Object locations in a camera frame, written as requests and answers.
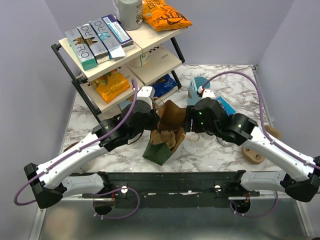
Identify green paper bag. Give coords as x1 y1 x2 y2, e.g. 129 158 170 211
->
142 100 188 166

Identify brown cardboard cup carrier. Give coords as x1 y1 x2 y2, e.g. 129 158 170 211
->
241 124 281 165

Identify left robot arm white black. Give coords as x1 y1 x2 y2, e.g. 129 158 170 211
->
24 97 160 209

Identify blue razor box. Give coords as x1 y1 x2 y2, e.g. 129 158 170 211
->
216 95 237 116

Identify silver glitter pouch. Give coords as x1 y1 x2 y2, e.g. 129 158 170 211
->
216 137 232 147

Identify light blue cup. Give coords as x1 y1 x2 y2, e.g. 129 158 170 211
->
186 76 208 106

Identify white stirrers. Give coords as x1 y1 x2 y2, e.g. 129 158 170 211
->
190 73 198 92

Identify blue snack bag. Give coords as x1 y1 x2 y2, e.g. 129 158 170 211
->
151 74 178 98

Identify yellow snack bag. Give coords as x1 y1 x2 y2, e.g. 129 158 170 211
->
90 71 131 104

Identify blue RO box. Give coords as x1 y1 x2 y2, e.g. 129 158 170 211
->
89 18 126 60

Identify brown RO box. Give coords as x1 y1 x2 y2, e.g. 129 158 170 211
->
77 23 110 65

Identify purple white box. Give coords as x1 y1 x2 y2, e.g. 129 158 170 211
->
101 14 135 52

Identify teal RO box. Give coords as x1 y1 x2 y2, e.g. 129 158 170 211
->
65 29 97 71

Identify orange chips bag top shelf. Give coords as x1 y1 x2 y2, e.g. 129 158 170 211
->
142 0 192 32

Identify grey canister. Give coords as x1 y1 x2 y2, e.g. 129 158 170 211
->
113 0 144 31

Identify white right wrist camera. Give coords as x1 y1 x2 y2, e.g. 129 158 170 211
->
197 86 216 100

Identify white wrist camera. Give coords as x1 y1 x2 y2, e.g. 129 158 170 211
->
197 86 216 100
137 86 155 108

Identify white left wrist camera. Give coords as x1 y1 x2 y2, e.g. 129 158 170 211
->
137 86 155 108

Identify black frame beige shelf rack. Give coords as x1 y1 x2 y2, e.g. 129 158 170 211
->
51 23 185 122

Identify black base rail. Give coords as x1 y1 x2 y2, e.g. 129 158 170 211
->
97 170 248 209

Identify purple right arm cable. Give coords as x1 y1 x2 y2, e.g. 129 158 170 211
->
202 71 320 218

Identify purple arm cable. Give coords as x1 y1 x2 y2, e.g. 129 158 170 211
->
13 78 141 220
202 71 320 218

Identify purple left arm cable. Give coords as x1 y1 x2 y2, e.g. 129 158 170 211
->
13 78 141 220

